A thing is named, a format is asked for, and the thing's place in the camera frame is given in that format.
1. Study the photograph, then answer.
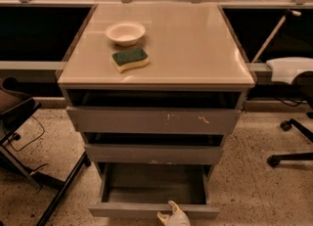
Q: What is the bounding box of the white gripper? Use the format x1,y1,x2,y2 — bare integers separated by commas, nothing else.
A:
157,201,191,226

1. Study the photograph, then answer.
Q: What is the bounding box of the grey drawer cabinet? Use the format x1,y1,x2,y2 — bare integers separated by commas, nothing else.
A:
56,2,258,179

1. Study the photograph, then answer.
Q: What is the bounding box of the dark chair on left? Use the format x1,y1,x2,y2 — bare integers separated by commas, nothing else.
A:
0,76,92,226

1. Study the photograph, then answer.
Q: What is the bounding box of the grey bottom drawer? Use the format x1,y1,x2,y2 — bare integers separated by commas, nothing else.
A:
89,163,219,219

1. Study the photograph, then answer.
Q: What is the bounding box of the grey drawer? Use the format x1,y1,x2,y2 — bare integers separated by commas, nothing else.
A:
67,107,241,135
85,144,223,164
89,163,219,219

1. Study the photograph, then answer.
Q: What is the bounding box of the black office chair base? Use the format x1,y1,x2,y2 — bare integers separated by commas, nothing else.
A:
266,117,313,168

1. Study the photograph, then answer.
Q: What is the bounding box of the green and yellow sponge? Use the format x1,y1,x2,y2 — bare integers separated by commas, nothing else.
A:
112,47,150,73

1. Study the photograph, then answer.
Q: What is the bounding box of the black floor cable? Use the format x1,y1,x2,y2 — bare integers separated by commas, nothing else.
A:
7,114,47,153

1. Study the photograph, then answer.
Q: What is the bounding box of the white stick with black tip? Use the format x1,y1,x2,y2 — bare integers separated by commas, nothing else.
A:
251,9,302,63

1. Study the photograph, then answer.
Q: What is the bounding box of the grey top drawer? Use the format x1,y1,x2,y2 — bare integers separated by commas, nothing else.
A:
67,107,241,135

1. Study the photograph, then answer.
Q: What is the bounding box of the grey middle drawer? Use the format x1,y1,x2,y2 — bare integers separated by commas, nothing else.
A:
85,144,223,164

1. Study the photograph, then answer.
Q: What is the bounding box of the white bowl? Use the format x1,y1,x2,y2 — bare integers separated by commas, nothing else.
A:
105,22,146,47

